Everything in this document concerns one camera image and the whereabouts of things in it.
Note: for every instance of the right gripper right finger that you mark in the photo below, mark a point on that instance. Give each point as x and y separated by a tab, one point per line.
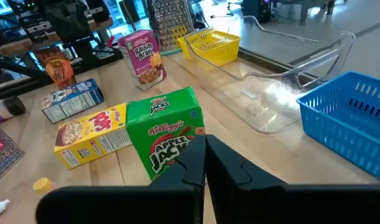
271	205

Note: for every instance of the small red bottle yellow cap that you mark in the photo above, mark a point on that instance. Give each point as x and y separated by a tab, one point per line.
42	185

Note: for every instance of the black computer tower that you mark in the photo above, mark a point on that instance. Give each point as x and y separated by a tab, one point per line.
255	11

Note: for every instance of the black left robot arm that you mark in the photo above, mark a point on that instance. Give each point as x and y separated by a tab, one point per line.
21	12

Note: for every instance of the yellow Corn Pops cereal box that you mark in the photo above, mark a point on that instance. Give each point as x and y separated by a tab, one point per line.
90	137

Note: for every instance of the green Apple Jacks cereal box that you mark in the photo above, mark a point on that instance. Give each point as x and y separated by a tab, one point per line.
165	118

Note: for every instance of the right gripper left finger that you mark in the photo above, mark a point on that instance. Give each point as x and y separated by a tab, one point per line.
131	205

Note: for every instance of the smoked paprika tin red lid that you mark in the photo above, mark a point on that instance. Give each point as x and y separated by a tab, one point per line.
3	152

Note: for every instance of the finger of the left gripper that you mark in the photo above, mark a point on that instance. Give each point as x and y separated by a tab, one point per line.
60	23
80	23

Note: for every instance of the yellow plastic basket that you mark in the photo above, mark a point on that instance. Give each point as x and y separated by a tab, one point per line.
218	53

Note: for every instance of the blue Frosted Flakes cereal box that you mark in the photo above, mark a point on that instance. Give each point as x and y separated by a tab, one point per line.
71	99

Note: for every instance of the blue plastic basket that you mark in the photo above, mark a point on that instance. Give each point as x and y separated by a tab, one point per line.
342	124

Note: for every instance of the spice jar black lid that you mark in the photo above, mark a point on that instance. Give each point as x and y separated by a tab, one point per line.
9	107

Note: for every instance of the clear plastic bin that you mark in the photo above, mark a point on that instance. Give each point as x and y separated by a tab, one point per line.
264	102

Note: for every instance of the purple Raisin Bran cereal box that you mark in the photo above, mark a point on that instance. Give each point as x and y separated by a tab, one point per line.
143	56

